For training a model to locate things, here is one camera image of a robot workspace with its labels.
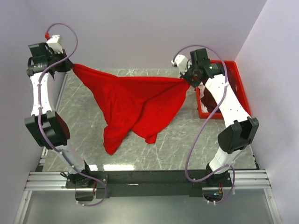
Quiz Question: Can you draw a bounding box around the red t shirt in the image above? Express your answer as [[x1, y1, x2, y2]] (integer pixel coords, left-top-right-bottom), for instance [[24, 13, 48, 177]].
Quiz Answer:
[[73, 64, 190, 155]]

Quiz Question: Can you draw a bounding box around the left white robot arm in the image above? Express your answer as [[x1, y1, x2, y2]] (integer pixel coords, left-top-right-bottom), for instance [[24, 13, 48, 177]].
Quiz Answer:
[[25, 40, 92, 187]]

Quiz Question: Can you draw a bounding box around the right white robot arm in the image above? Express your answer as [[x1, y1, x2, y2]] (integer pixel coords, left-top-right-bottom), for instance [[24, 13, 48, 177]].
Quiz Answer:
[[172, 45, 259, 182]]

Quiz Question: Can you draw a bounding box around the white pink t shirt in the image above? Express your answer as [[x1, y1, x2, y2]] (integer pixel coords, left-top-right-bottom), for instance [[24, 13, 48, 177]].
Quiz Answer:
[[198, 83, 211, 113]]

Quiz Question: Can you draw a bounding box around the dark maroon t shirt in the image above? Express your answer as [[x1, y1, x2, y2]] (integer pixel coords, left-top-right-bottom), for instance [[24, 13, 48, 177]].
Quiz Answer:
[[206, 89, 217, 113]]

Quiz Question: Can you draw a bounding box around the red plastic bin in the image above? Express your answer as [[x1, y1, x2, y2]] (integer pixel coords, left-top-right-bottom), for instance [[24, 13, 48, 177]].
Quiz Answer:
[[195, 61, 251, 119]]

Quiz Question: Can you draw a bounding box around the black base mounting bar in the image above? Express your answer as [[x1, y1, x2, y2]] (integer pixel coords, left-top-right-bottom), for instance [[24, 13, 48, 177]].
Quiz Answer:
[[66, 170, 232, 198]]

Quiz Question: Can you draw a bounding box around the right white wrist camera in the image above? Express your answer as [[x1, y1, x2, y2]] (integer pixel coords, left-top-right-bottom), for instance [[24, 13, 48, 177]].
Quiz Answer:
[[171, 54, 189, 75]]

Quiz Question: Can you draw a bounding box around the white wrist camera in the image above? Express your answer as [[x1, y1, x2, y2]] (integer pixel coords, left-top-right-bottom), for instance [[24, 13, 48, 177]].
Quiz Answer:
[[45, 33, 63, 54], [171, 54, 189, 75]]

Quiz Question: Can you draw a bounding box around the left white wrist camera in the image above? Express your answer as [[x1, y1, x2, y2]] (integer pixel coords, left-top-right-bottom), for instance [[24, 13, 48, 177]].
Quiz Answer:
[[45, 33, 63, 54]]

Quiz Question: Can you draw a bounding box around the aluminium frame rail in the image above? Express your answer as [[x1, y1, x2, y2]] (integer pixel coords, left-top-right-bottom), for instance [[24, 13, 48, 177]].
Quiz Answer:
[[24, 170, 271, 191]]

